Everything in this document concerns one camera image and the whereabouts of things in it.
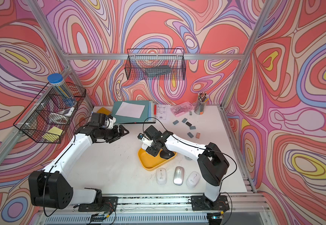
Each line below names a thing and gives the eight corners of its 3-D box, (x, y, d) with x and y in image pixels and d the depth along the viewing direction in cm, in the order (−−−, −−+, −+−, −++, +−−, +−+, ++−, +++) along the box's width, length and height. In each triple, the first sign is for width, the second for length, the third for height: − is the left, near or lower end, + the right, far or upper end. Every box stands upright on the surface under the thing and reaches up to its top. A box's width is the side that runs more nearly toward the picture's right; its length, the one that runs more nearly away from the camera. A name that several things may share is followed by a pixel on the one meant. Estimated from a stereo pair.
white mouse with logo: (186, 188, 80) (187, 187, 78) (185, 172, 86) (185, 171, 84) (201, 188, 80) (202, 187, 78) (198, 172, 86) (199, 171, 84)
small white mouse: (156, 184, 81) (155, 183, 79) (156, 169, 87) (156, 168, 85) (166, 184, 81) (167, 183, 79) (166, 169, 87) (166, 168, 85)
